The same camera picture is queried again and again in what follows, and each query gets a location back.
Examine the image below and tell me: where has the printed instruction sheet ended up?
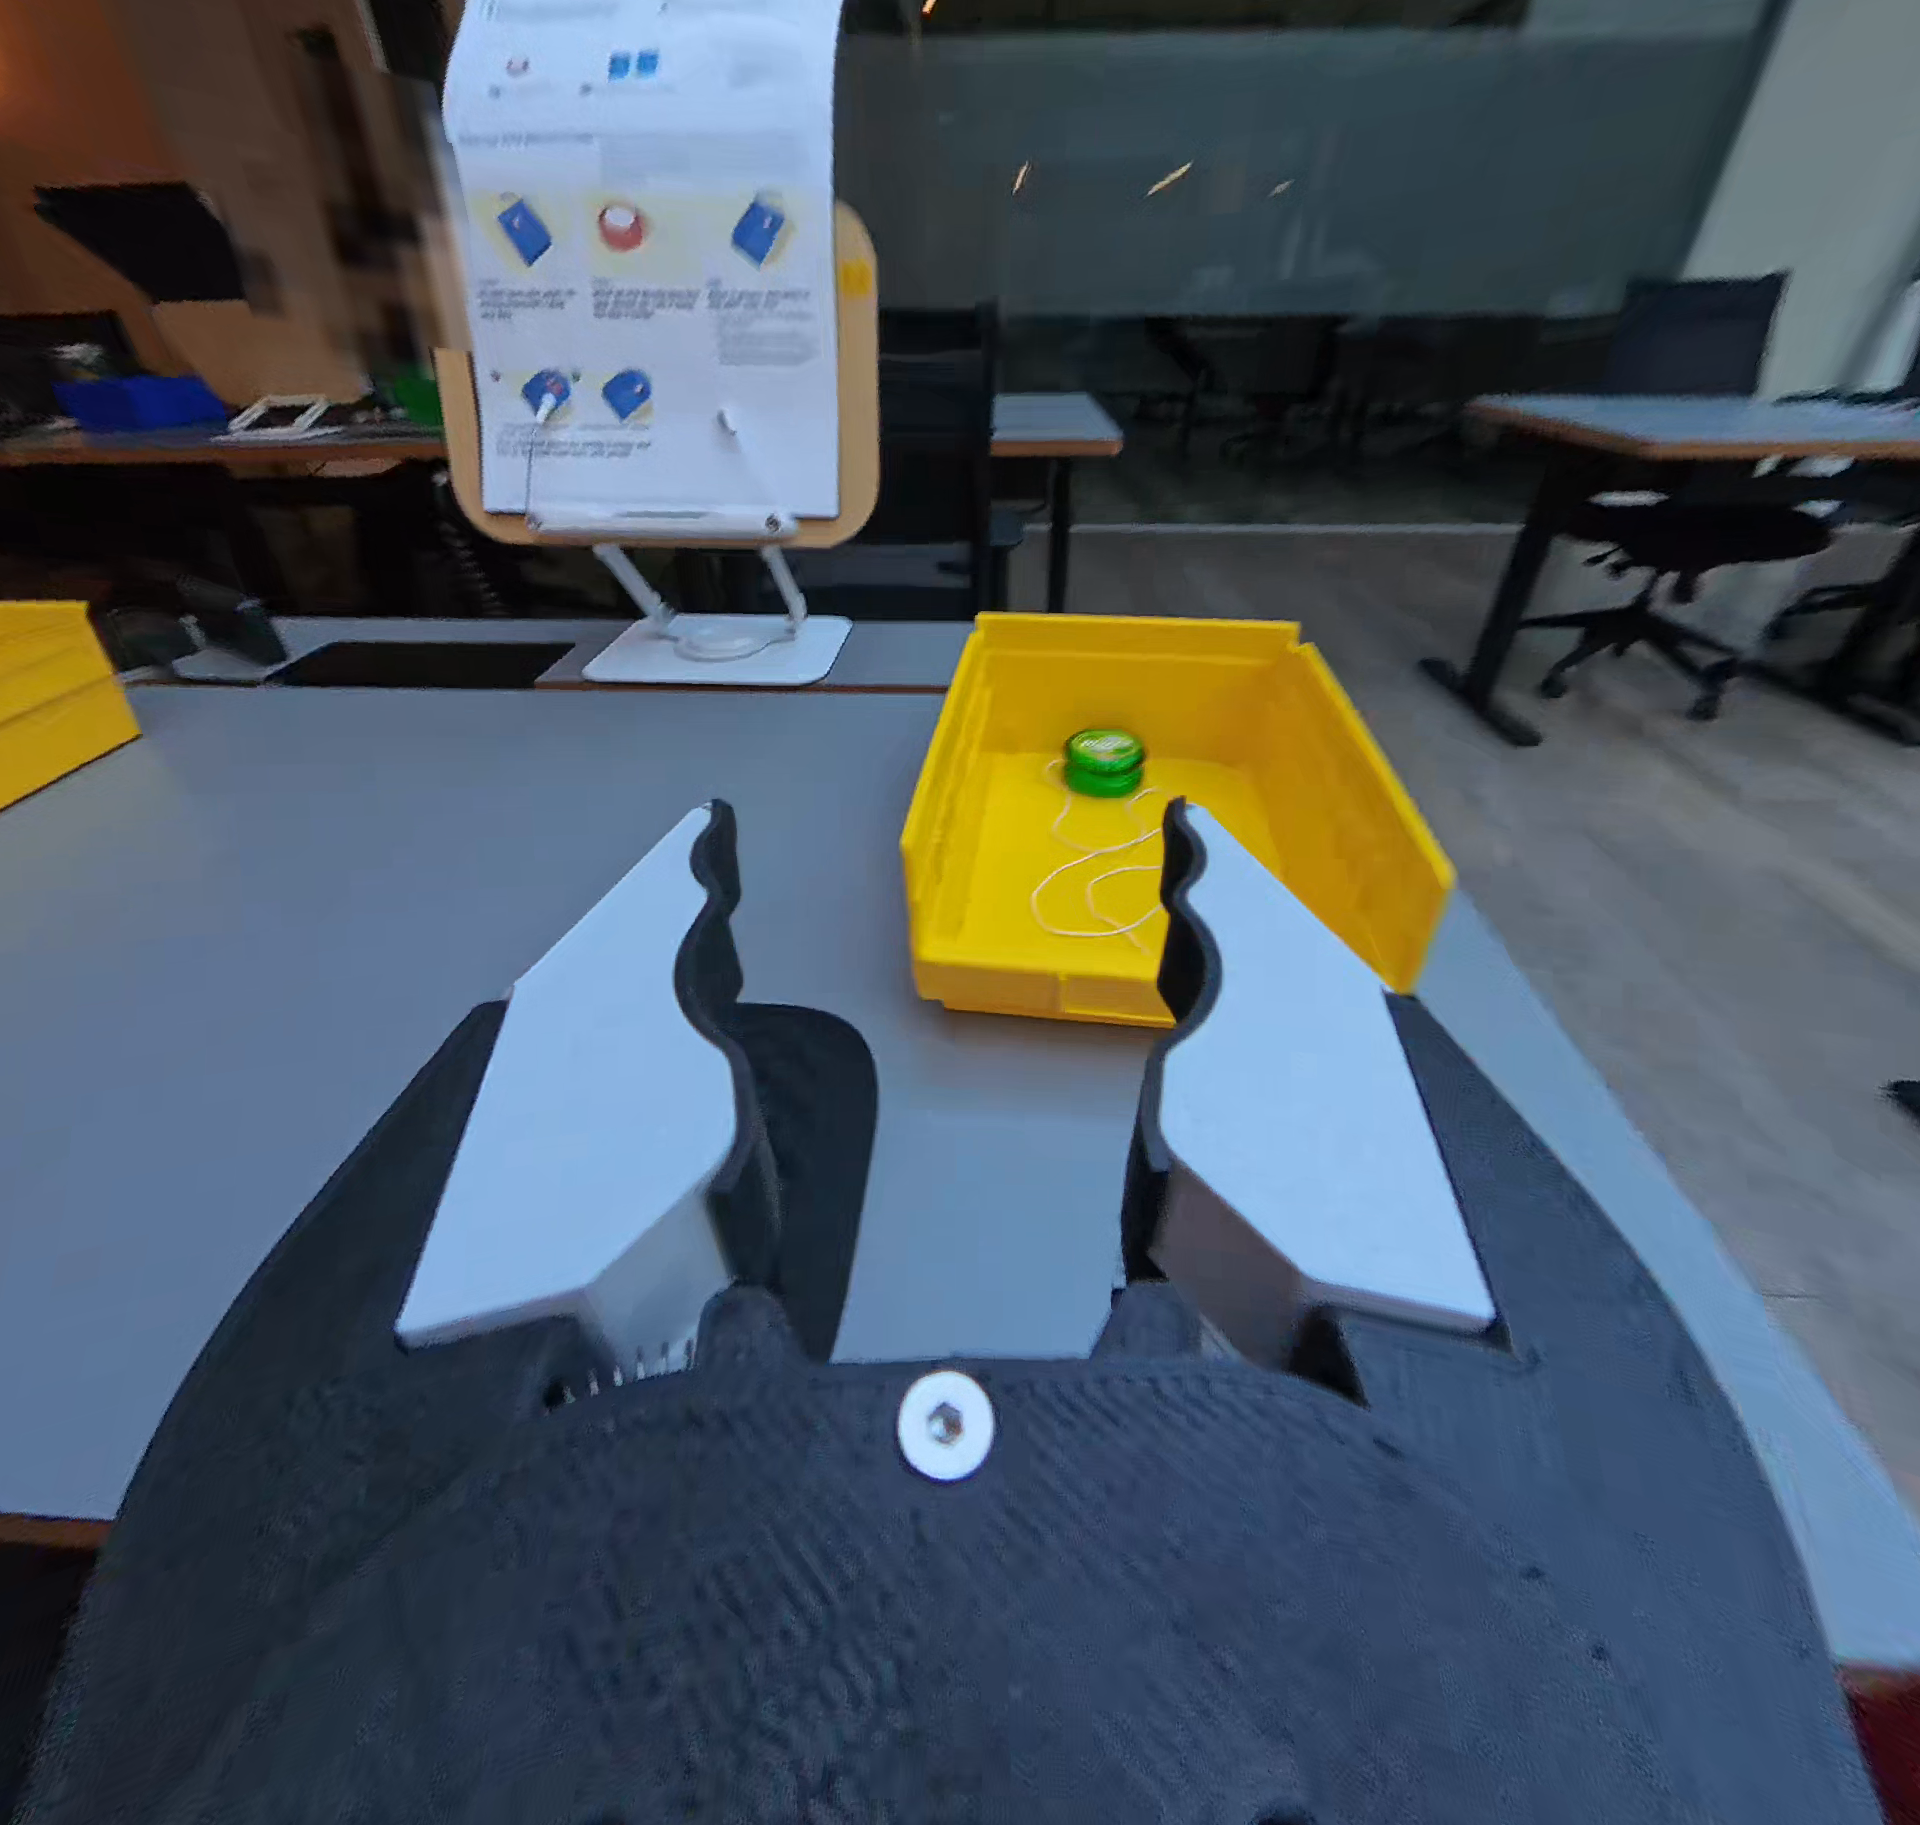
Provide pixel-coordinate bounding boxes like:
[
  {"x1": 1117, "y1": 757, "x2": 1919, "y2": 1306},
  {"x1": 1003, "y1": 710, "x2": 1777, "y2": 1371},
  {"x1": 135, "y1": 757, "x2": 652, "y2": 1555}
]
[{"x1": 442, "y1": 0, "x2": 855, "y2": 532}]

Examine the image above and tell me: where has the wooden display board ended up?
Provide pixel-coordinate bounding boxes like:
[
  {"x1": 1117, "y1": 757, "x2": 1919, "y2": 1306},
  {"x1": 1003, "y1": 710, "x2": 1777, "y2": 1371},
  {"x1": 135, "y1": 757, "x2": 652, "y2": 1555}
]
[{"x1": 434, "y1": 199, "x2": 886, "y2": 554}]

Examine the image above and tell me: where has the white tablet stand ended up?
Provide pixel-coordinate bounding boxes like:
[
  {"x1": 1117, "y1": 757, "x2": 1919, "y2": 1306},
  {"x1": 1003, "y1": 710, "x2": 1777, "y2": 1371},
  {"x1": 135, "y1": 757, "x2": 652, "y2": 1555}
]
[{"x1": 582, "y1": 542, "x2": 855, "y2": 689}]

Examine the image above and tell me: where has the yellow plastic bin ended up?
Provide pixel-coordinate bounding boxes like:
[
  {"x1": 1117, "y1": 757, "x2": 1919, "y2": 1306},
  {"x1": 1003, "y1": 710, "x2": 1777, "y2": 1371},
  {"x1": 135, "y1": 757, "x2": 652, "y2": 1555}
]
[
  {"x1": 0, "y1": 598, "x2": 145, "y2": 816},
  {"x1": 901, "y1": 614, "x2": 1457, "y2": 1032}
]

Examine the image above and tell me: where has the grey desk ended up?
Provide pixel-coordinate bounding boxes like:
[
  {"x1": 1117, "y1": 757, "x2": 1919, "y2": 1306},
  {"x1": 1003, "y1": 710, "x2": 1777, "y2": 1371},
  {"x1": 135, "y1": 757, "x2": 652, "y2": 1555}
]
[
  {"x1": 1417, "y1": 393, "x2": 1920, "y2": 750},
  {"x1": 991, "y1": 393, "x2": 1125, "y2": 615},
  {"x1": 0, "y1": 420, "x2": 452, "y2": 474}
]

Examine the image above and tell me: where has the green yoyo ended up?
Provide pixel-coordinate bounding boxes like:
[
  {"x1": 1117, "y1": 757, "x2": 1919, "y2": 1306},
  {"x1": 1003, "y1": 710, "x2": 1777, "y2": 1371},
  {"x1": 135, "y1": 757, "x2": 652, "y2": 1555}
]
[{"x1": 1062, "y1": 725, "x2": 1150, "y2": 803}]

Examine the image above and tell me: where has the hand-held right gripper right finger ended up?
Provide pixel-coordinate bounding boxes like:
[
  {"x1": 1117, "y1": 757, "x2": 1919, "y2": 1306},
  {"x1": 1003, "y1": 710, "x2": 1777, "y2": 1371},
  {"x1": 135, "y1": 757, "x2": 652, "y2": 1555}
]
[{"x1": 1124, "y1": 798, "x2": 1500, "y2": 1374}]

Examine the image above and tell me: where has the black office chair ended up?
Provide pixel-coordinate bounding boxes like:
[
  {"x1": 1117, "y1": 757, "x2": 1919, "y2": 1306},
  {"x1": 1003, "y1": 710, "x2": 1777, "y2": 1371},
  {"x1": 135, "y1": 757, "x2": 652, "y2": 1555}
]
[{"x1": 1534, "y1": 272, "x2": 1843, "y2": 727}]

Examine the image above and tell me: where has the red plastic bin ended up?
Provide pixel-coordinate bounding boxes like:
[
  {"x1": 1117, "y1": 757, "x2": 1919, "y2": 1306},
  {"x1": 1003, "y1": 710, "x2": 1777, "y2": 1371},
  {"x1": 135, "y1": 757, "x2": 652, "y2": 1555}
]
[{"x1": 1836, "y1": 1666, "x2": 1920, "y2": 1825}]

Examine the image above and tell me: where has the white yoyo string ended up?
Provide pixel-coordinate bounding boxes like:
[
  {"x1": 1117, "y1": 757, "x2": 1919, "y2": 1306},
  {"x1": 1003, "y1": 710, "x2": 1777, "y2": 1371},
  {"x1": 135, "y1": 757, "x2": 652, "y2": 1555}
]
[{"x1": 1032, "y1": 761, "x2": 1176, "y2": 947}]

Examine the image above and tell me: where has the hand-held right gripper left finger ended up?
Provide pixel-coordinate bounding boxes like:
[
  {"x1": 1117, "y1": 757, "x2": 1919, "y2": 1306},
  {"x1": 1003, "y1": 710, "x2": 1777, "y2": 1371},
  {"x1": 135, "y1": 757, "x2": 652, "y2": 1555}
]
[{"x1": 393, "y1": 799, "x2": 785, "y2": 1393}]

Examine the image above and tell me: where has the blue plastic bin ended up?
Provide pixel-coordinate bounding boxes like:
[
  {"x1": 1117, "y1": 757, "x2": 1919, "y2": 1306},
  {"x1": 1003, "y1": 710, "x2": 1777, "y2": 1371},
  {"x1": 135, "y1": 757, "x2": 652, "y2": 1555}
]
[{"x1": 55, "y1": 373, "x2": 231, "y2": 434}]

